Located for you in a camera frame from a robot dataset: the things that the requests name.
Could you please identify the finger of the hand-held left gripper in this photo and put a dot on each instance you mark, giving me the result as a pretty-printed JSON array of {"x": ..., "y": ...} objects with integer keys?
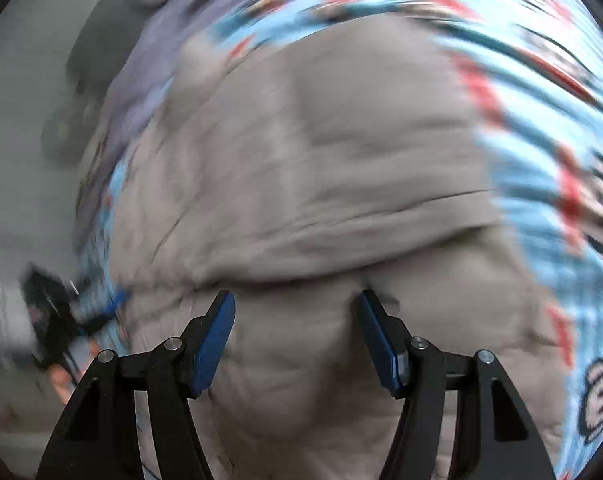
[{"x": 109, "y": 307}]

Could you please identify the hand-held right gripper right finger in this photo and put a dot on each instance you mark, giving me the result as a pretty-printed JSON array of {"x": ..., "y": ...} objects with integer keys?
[{"x": 376, "y": 340}]

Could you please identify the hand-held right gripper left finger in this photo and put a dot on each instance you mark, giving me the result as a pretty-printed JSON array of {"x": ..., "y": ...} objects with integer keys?
[{"x": 214, "y": 340}]

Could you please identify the beige padded jacket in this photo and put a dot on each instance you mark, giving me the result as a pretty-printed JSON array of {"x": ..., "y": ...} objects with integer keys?
[{"x": 306, "y": 160}]

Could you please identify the purple duvet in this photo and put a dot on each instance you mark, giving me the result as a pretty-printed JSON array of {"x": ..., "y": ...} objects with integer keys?
[{"x": 156, "y": 60}]

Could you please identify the blue striped printed blanket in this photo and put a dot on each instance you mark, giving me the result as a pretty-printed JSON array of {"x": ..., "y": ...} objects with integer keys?
[{"x": 531, "y": 85}]

